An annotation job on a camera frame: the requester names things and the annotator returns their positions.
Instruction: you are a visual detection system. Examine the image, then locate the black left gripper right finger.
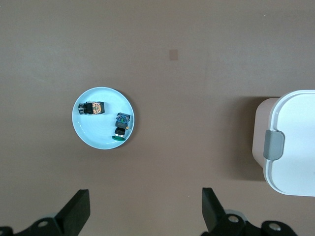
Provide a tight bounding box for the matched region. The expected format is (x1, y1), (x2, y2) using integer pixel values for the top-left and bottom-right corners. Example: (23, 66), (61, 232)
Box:
(200, 187), (296, 236)

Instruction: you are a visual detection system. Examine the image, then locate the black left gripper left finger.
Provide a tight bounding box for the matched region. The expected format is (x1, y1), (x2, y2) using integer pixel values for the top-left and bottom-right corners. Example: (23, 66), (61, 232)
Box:
(0, 189), (91, 236)

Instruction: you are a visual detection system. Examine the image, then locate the orange push button switch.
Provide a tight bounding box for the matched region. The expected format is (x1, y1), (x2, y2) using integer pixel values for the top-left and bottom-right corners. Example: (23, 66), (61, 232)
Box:
(78, 101), (105, 116)

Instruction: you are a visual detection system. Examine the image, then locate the light blue round plate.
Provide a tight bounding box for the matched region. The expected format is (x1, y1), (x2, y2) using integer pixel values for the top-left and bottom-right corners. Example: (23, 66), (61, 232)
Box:
(72, 86), (136, 150)

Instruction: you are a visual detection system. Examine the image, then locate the white lidded lunch box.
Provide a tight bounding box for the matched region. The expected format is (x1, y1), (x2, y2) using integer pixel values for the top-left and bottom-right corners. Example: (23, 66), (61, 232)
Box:
(252, 89), (315, 197)

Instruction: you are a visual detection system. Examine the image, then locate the green push button switch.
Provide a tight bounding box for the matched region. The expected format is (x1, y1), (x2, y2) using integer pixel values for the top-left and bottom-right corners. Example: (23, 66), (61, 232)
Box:
(111, 112), (131, 142)

